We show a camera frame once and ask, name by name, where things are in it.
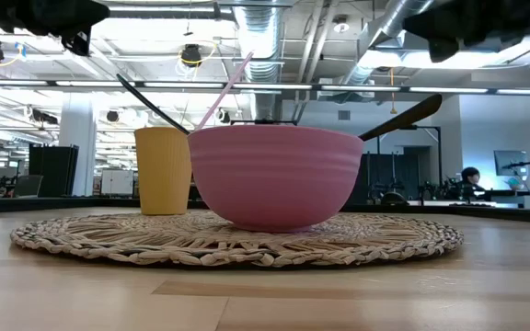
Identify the grey computer monitor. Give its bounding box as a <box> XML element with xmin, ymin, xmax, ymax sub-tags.
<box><xmin>493</xmin><ymin>150</ymin><xmax>530</xmax><ymax>178</ymax></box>

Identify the black flat stand bar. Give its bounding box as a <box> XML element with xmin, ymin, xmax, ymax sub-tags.
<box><xmin>230</xmin><ymin>118</ymin><xmax>299</xmax><ymax>127</ymax></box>

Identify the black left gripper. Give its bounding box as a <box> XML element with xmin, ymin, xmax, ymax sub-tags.
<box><xmin>25</xmin><ymin>0</ymin><xmax>110</xmax><ymax>57</ymax></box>

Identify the round woven straw placemat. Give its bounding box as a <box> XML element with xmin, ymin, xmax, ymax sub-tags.
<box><xmin>9</xmin><ymin>210</ymin><xmax>465</xmax><ymax>268</ymax></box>

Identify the white cabinet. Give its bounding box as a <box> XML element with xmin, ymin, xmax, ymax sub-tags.
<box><xmin>100</xmin><ymin>168</ymin><xmax>135</xmax><ymax>197</ymax></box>

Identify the white building column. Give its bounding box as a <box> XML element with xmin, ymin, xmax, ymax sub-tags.
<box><xmin>58</xmin><ymin>94</ymin><xmax>98</xmax><ymax>197</ymax></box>

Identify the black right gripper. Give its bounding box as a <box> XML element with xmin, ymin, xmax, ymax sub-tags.
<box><xmin>402</xmin><ymin>0</ymin><xmax>482</xmax><ymax>63</ymax></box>

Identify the pink ribbed bowl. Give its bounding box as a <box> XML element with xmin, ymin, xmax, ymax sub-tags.
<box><xmin>186</xmin><ymin>124</ymin><xmax>365</xmax><ymax>234</ymax></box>

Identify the black wide utensil handle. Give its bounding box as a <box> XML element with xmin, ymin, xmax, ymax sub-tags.
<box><xmin>359</xmin><ymin>93</ymin><xmax>444</xmax><ymax>143</ymax></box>

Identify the black tall cabinet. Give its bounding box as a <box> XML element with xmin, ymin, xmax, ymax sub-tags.
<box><xmin>29</xmin><ymin>144</ymin><xmax>80</xmax><ymax>198</ymax></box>

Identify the yellow ribbed cup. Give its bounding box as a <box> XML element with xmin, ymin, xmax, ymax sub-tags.
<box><xmin>133</xmin><ymin>126</ymin><xmax>193</xmax><ymax>216</ymax></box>

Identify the silver smooth ventilation duct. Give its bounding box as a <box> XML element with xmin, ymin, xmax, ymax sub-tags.
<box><xmin>340</xmin><ymin>0</ymin><xmax>434</xmax><ymax>88</ymax></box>

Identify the silver ribbed ventilation duct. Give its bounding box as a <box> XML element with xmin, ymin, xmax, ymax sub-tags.
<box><xmin>233</xmin><ymin>0</ymin><xmax>285</xmax><ymax>121</ymax></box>

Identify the pink plastic straw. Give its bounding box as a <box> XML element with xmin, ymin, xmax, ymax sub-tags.
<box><xmin>194</xmin><ymin>51</ymin><xmax>256</xmax><ymax>131</ymax></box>

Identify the grey chair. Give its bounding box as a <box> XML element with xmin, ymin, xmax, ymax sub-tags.
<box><xmin>14</xmin><ymin>174</ymin><xmax>44</xmax><ymax>199</ymax></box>

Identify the yellow hanging cord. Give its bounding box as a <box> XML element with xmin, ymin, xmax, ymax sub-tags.
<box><xmin>387</xmin><ymin>67</ymin><xmax>398</xmax><ymax>115</ymax></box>

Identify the black table frame rail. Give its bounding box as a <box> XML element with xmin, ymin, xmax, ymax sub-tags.
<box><xmin>0</xmin><ymin>196</ymin><xmax>530</xmax><ymax>225</ymax></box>

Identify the black tall frame stand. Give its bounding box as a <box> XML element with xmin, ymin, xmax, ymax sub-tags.
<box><xmin>397</xmin><ymin>124</ymin><xmax>444</xmax><ymax>188</ymax></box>

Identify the person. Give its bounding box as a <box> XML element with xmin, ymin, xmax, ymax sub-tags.
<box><xmin>458</xmin><ymin>166</ymin><xmax>492</xmax><ymax>202</ymax></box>

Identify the long ceiling light rail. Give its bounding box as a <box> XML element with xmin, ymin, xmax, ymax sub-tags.
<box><xmin>0</xmin><ymin>78</ymin><xmax>530</xmax><ymax>97</ymax></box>

